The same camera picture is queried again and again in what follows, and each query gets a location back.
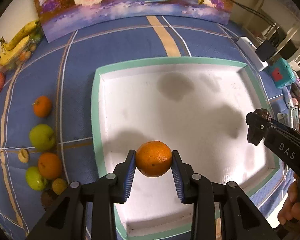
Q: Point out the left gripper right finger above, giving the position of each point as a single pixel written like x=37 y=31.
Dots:
x=240 y=218

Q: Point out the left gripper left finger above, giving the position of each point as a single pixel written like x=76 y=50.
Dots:
x=66 y=218

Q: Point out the dark brown avocado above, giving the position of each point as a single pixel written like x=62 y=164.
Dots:
x=47 y=198

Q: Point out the green apple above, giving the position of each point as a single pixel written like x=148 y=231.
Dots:
x=34 y=179
x=42 y=137

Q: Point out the orange mandarin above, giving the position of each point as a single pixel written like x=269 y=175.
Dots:
x=50 y=165
x=153 y=159

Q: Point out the white tray teal rim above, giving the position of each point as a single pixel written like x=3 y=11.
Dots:
x=195 y=105

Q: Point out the small stemmed mandarin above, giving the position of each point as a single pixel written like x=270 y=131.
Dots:
x=42 y=106

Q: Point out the dark brown date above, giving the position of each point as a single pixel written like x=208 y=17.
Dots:
x=264 y=113

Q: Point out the person's right hand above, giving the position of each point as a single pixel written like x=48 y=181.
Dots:
x=291 y=208

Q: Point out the teal toy box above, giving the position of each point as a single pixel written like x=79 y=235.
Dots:
x=281 y=73

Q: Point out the blue plaid tablecloth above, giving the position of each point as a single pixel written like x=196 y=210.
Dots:
x=64 y=70

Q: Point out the black power adapter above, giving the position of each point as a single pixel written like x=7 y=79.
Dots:
x=266 y=50

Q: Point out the white chair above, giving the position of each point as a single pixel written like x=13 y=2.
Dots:
x=285 y=17

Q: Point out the clear fruit container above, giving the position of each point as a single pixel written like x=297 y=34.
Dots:
x=25 y=52

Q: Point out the yellow banana bunch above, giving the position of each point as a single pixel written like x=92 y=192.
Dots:
x=33 y=27

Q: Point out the floral painting canvas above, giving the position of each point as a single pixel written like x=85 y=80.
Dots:
x=60 y=17

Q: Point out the photo frame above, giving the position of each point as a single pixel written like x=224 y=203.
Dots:
x=291 y=119

